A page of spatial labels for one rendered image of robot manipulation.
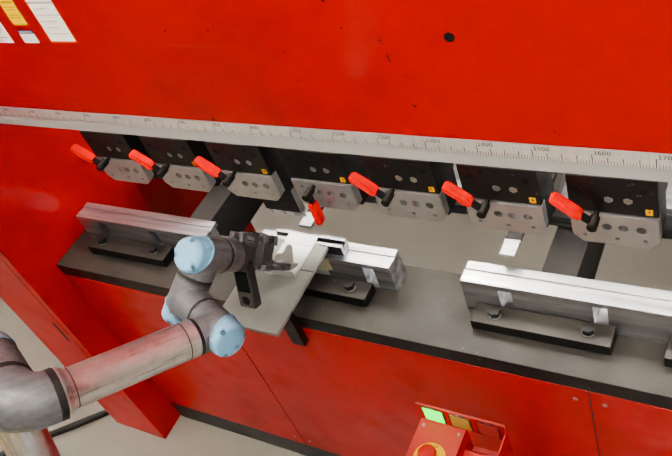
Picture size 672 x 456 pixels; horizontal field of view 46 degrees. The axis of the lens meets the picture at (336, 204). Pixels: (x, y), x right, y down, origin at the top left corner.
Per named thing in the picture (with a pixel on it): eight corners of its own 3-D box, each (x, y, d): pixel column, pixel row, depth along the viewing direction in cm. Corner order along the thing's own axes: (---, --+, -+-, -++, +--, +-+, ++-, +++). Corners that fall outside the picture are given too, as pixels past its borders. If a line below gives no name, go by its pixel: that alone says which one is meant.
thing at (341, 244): (276, 244, 201) (271, 237, 199) (281, 236, 202) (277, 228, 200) (344, 256, 191) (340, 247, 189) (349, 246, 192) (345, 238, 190)
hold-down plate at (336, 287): (265, 287, 205) (261, 280, 203) (275, 271, 208) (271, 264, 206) (367, 307, 190) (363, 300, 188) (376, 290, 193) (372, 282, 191)
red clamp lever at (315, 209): (314, 227, 174) (300, 195, 167) (323, 213, 176) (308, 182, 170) (321, 228, 173) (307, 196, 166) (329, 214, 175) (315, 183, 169)
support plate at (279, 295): (215, 322, 185) (213, 319, 185) (268, 239, 200) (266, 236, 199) (278, 337, 176) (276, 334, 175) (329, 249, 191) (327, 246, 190)
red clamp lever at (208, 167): (192, 161, 176) (229, 185, 176) (201, 149, 178) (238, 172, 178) (190, 165, 177) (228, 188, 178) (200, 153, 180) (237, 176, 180)
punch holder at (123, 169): (110, 179, 207) (78, 131, 196) (128, 157, 212) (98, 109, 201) (152, 185, 200) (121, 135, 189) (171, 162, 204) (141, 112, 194)
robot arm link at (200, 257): (164, 265, 161) (179, 227, 159) (199, 265, 170) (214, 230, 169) (191, 283, 157) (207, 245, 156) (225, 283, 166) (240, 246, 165)
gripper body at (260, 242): (281, 236, 180) (250, 234, 170) (276, 273, 180) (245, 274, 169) (254, 232, 184) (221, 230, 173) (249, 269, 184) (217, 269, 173)
